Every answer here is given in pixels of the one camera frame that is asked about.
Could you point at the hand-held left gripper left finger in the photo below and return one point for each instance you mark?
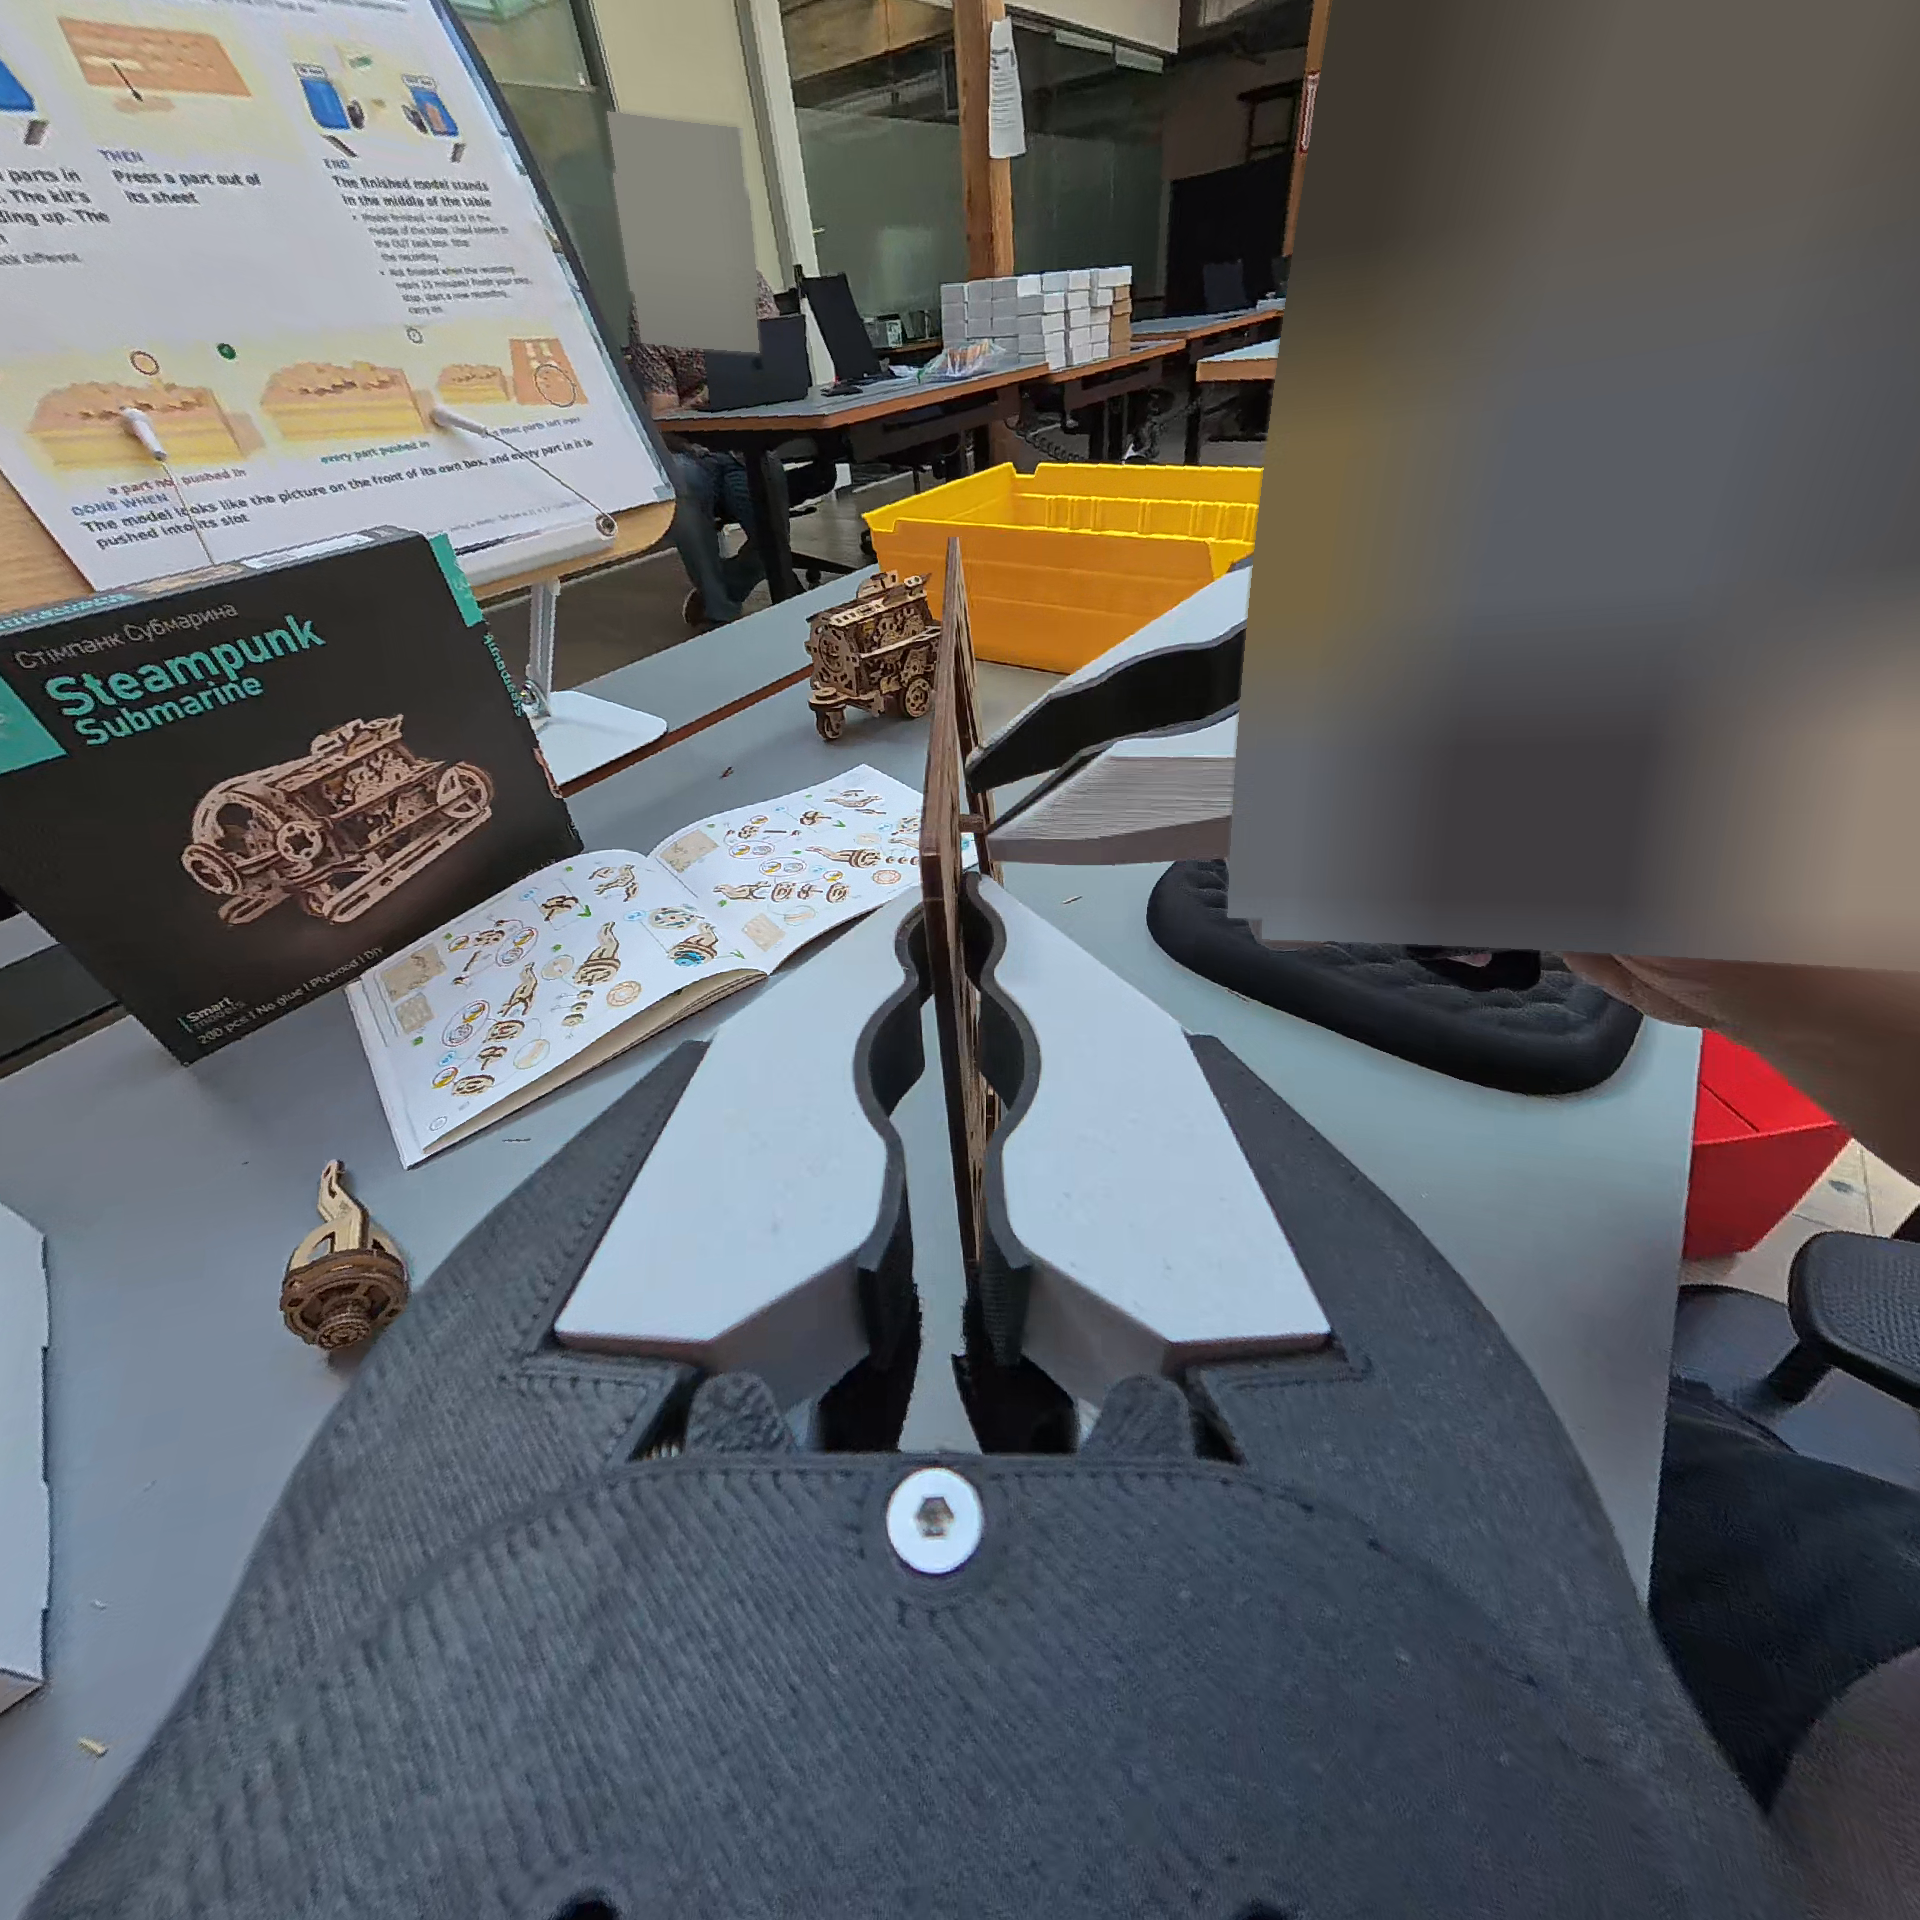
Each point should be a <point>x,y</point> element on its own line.
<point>750,1184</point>

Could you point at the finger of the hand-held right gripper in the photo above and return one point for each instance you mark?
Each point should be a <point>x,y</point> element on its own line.
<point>1170,645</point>
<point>1142,809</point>

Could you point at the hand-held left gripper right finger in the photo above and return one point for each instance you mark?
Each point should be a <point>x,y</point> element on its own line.
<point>1142,1184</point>

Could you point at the wooden model part sheet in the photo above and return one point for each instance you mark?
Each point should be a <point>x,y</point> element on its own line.
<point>945,840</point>

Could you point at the person's right forearm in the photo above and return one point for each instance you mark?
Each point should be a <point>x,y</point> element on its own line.
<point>1800,1050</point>

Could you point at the wooden submarine model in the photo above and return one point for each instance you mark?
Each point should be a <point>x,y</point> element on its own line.
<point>870,653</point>

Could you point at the black model kit box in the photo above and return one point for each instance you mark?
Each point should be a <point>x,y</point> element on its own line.
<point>299,902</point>

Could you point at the yellow plastic bin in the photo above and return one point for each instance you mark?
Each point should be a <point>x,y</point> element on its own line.
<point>1080,585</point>

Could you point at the open instruction booklet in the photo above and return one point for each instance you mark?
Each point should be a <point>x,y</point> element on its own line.
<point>600,960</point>

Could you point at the stack of white boxes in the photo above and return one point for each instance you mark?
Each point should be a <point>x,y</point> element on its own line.
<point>1035,316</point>

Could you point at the long office desk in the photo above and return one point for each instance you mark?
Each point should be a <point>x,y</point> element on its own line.
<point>902,393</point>

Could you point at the red plastic bin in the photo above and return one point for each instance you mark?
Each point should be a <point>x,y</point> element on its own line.
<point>1757,1172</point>

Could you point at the small wooden gear assembly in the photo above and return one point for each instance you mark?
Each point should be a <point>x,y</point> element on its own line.
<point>342,1277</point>

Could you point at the black partition panel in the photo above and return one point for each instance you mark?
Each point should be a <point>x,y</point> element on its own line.
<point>1224,224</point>

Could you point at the white poster stand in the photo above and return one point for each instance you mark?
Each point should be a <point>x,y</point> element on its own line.
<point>600,734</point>

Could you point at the black laptop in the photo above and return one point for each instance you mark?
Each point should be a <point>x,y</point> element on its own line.
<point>758,369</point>

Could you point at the paper notice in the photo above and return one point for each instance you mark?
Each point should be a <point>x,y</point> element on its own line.
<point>1003,89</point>

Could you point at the person's dark trouser leg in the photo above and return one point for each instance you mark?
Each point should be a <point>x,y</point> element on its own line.
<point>1769,1589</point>

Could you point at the instruction poster board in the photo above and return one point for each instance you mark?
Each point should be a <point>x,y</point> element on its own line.
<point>299,301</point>

